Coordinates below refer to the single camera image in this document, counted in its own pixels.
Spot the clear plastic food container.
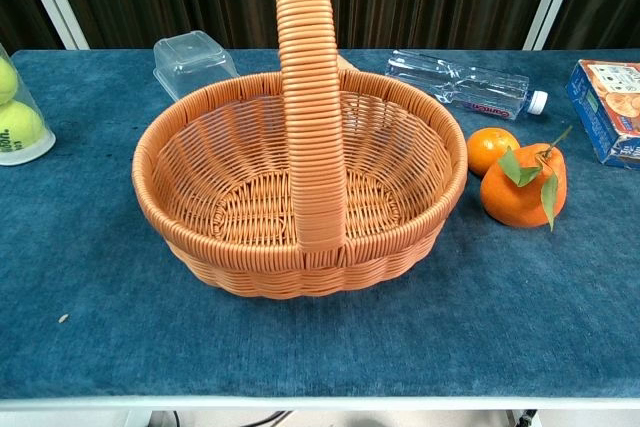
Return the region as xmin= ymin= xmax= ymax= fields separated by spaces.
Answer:
xmin=152 ymin=30 xmax=241 ymax=103

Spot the clear tennis ball canister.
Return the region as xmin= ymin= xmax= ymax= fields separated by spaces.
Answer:
xmin=0 ymin=41 xmax=57 ymax=167

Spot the orange woven wicker basket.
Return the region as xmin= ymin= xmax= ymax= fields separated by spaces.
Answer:
xmin=130 ymin=0 xmax=469 ymax=301

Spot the small round orange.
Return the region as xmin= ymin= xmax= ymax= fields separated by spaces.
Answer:
xmin=466 ymin=126 xmax=521 ymax=178

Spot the yellow green tennis ball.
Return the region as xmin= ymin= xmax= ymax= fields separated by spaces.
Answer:
xmin=0 ymin=99 xmax=47 ymax=154
xmin=0 ymin=56 xmax=20 ymax=107

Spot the large orange with leaves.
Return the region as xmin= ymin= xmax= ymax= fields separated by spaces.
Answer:
xmin=479 ymin=125 xmax=574 ymax=233

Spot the blue table cloth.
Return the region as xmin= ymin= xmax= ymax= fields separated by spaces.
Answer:
xmin=0 ymin=49 xmax=640 ymax=398

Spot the blue orange snack box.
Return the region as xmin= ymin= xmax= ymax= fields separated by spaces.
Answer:
xmin=565 ymin=59 xmax=640 ymax=171

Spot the clear plastic water bottle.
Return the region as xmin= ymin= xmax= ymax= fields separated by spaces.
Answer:
xmin=384 ymin=49 xmax=550 ymax=122

